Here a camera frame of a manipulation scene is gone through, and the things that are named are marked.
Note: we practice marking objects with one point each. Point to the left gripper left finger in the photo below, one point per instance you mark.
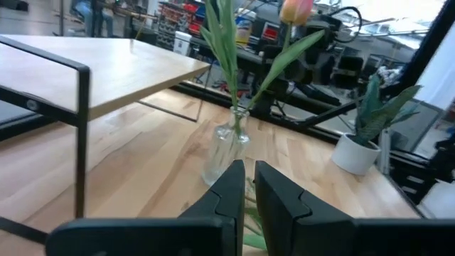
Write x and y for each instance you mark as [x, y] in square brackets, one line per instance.
[213, 231]

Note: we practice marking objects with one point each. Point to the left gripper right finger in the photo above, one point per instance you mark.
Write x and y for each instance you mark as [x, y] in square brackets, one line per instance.
[302, 231]

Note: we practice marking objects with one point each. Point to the clear glass bottle vase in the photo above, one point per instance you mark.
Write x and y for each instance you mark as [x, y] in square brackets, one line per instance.
[224, 149]

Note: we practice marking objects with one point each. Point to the red artificial tulip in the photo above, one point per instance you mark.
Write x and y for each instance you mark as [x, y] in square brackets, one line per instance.
[222, 39]

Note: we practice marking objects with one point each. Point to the yellow orange artificial tulip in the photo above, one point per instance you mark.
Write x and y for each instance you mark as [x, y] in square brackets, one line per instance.
[295, 12]

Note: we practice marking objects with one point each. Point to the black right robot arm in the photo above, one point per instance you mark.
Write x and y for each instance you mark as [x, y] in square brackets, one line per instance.
[313, 67]

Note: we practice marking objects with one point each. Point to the green plant in white pot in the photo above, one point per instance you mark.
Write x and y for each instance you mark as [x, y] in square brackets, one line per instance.
[355, 156]

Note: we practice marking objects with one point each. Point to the black drawer cabinet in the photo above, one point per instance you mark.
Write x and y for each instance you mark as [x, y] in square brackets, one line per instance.
[409, 177]

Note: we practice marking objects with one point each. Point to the white box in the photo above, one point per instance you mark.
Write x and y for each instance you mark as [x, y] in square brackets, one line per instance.
[182, 42]

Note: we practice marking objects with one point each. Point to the rack of red bins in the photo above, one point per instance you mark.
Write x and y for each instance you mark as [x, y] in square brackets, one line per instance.
[192, 9]

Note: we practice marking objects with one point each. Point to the person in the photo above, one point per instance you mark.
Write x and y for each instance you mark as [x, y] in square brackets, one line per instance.
[92, 17]

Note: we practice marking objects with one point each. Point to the wooden shelf with black frame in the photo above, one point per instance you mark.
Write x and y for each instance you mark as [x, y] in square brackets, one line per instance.
[106, 71]

